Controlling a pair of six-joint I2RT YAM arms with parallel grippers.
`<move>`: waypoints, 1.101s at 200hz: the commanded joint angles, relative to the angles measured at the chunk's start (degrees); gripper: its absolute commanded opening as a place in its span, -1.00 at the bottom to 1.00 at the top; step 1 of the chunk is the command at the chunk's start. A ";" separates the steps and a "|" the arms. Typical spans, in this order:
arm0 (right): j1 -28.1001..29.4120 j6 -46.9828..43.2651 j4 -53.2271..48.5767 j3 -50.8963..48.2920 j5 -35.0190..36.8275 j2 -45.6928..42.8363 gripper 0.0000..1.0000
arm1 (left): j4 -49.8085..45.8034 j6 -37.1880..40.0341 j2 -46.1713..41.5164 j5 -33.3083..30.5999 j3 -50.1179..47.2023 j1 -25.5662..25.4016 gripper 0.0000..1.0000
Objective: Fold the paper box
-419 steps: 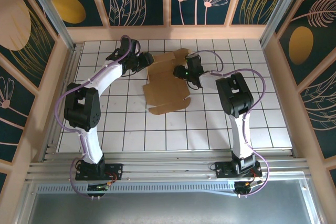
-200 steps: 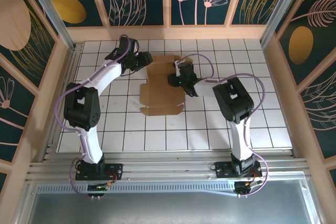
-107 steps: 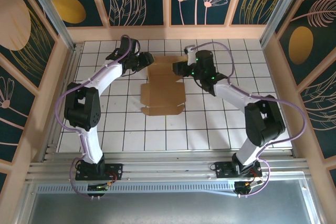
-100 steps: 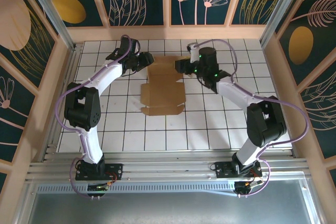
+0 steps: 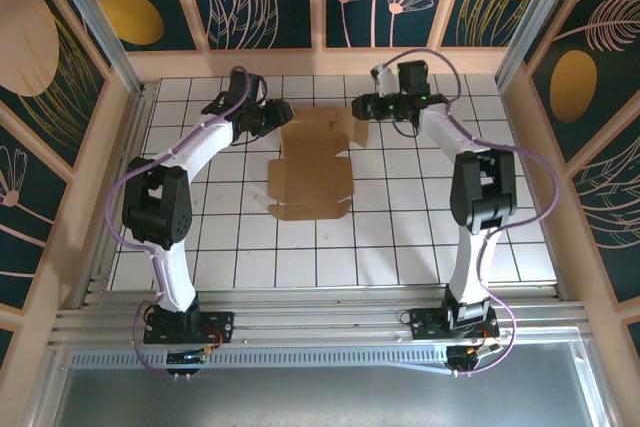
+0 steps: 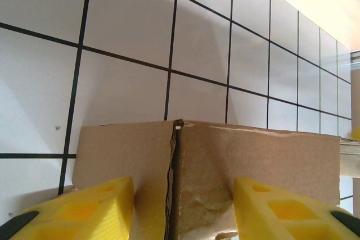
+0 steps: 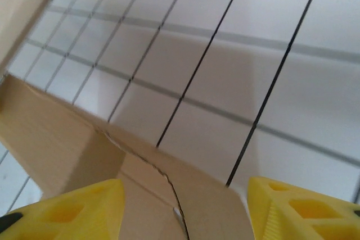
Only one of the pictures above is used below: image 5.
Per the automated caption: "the brown cardboard box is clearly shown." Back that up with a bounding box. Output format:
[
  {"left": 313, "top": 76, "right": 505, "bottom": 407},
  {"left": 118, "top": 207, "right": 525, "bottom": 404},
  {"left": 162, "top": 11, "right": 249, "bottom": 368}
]
[{"left": 266, "top": 106, "right": 372, "bottom": 222}]

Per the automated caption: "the grey metal sheet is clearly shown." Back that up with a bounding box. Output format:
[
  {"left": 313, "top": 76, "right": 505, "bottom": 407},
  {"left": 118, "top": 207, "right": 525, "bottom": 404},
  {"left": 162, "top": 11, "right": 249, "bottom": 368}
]
[{"left": 29, "top": 339, "right": 626, "bottom": 427}]

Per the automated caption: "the aluminium side rail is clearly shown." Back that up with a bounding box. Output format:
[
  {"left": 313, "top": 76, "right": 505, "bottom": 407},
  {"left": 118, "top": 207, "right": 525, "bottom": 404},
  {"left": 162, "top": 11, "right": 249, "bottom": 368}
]
[{"left": 77, "top": 80, "right": 160, "bottom": 309}]

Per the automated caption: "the aluminium corner post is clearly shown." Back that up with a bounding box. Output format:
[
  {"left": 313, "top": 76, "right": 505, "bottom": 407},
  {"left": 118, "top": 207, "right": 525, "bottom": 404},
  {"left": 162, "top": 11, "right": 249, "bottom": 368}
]
[
  {"left": 39, "top": 0, "right": 147, "bottom": 98},
  {"left": 494, "top": 0, "right": 587, "bottom": 93}
]

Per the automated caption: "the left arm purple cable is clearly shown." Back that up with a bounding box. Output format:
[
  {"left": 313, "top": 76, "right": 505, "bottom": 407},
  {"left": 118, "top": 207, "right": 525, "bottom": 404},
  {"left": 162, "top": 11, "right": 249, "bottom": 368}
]
[{"left": 107, "top": 65, "right": 251, "bottom": 381}]

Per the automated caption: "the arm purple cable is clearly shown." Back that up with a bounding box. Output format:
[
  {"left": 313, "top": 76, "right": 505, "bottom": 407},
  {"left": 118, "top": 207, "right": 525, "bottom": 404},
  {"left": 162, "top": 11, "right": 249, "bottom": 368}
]
[
  {"left": 379, "top": 48, "right": 559, "bottom": 378},
  {"left": 107, "top": 65, "right": 251, "bottom": 381}
]

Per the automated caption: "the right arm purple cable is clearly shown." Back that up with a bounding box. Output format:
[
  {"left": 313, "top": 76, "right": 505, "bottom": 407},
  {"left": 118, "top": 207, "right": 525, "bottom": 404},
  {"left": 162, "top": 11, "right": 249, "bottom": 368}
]
[{"left": 379, "top": 48, "right": 559, "bottom": 378}]

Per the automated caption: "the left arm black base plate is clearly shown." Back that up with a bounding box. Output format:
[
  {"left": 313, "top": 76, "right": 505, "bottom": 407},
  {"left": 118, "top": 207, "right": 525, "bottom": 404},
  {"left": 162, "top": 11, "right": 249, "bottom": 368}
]
[{"left": 143, "top": 310, "right": 236, "bottom": 346}]

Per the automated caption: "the aluminium rail frame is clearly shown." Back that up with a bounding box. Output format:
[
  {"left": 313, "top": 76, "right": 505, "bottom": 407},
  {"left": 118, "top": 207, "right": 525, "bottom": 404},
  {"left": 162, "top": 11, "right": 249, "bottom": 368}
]
[{"left": 48, "top": 282, "right": 594, "bottom": 348}]

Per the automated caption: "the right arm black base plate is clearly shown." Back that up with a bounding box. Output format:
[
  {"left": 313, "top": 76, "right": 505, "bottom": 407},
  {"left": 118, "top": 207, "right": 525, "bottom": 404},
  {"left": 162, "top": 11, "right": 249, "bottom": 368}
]
[{"left": 409, "top": 306, "right": 501, "bottom": 343}]

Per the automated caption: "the perforated metal cable duct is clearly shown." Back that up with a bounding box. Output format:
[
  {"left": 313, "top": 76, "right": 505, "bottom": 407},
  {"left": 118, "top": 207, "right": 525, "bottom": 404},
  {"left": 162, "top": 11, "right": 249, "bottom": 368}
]
[{"left": 64, "top": 344, "right": 594, "bottom": 378}]

